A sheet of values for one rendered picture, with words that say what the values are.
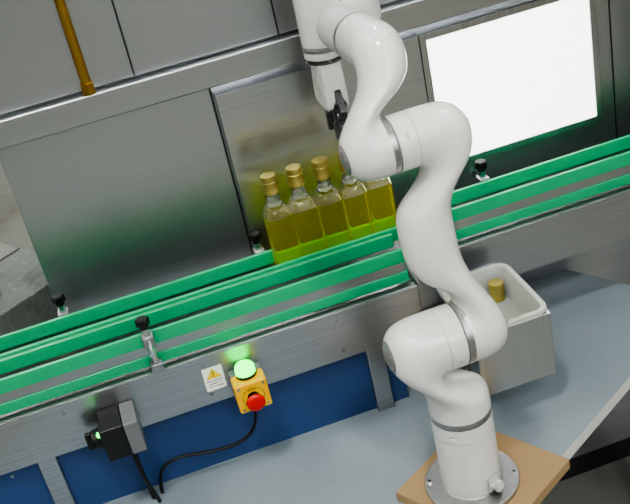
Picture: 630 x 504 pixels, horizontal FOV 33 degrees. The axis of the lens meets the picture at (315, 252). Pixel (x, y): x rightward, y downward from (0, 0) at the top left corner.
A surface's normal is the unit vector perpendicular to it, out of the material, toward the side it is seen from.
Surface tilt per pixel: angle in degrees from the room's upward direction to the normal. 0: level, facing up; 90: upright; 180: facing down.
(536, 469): 0
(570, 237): 90
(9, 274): 0
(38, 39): 90
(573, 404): 0
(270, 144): 90
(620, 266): 90
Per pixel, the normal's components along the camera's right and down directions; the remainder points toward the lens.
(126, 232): 0.28, 0.43
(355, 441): -0.19, -0.85
